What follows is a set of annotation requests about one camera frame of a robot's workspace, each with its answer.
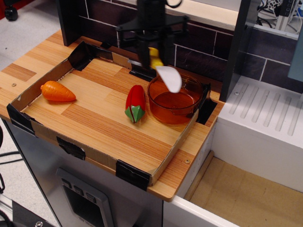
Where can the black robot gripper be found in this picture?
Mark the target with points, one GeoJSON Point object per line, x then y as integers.
{"type": "Point", "coordinates": [151, 25]}

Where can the yellow handled white toy knife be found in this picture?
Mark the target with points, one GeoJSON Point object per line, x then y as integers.
{"type": "Point", "coordinates": [169, 75]}

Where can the transparent orange plastic pot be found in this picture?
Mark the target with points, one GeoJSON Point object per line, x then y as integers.
{"type": "Point", "coordinates": [175, 108]}

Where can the red green toy pepper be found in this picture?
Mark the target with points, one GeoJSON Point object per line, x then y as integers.
{"type": "Point", "coordinates": [135, 103]}

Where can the orange plastic toy carrot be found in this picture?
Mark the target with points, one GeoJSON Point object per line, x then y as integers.
{"type": "Point", "coordinates": [54, 91]}

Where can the black office chair wheel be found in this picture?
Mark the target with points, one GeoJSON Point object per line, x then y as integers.
{"type": "Point", "coordinates": [10, 12]}

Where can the white toy sink unit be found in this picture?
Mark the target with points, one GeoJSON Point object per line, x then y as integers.
{"type": "Point", "coordinates": [249, 172]}

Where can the grey toy oven front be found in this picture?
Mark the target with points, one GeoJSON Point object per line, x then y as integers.
{"type": "Point", "coordinates": [80, 194]}

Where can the dark grey right post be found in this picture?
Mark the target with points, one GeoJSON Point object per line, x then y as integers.
{"type": "Point", "coordinates": [246, 20]}

